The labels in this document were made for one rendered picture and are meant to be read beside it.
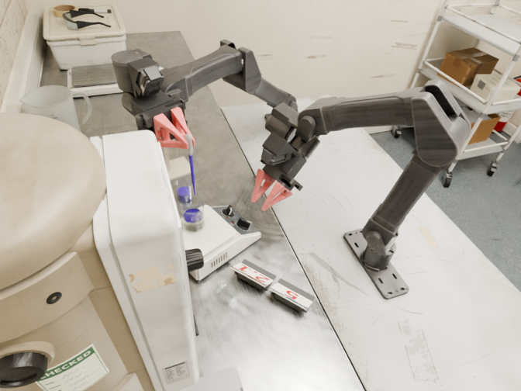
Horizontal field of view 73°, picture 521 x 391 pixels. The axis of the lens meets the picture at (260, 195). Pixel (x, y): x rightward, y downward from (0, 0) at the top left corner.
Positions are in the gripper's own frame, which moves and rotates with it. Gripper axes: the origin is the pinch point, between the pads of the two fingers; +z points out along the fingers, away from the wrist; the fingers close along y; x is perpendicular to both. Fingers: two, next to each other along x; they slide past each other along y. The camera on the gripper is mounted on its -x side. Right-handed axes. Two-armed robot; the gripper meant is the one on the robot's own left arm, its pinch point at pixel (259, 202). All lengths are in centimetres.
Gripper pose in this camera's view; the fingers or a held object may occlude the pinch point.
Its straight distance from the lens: 81.8
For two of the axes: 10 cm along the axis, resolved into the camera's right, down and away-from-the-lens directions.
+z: -6.0, 8.0, 0.7
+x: 4.2, 2.4, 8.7
